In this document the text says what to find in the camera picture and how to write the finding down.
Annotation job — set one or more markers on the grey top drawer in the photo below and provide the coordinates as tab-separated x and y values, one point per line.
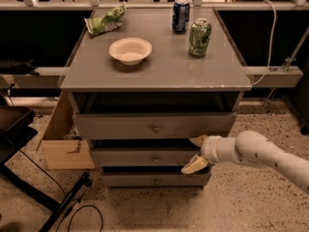
151	125

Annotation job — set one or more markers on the grey drawer cabinet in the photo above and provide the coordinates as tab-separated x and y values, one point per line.
169	80

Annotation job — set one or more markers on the black stand frame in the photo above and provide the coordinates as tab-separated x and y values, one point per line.
15	133

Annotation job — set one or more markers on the grey bottom drawer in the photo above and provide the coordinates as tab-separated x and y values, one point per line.
155	179

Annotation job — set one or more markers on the grey middle drawer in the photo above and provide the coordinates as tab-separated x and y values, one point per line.
143	156

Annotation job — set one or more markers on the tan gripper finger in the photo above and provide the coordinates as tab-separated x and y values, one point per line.
198	140
195	164

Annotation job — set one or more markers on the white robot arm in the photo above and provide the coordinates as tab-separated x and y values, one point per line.
249	148

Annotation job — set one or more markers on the black cloth item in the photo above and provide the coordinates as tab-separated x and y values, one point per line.
17	67

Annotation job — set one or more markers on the blue soda can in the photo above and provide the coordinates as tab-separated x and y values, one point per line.
180	16

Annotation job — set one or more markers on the green chip bag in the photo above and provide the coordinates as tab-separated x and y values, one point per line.
105	23

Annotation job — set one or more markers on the grey drawer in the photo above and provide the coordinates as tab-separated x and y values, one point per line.
155	179
143	156
151	125

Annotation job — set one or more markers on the cardboard box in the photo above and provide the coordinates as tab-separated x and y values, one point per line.
63	147

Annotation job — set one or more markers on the green soda can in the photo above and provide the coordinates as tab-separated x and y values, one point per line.
200	34

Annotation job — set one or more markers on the white paper bowl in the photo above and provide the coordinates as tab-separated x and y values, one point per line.
130	51

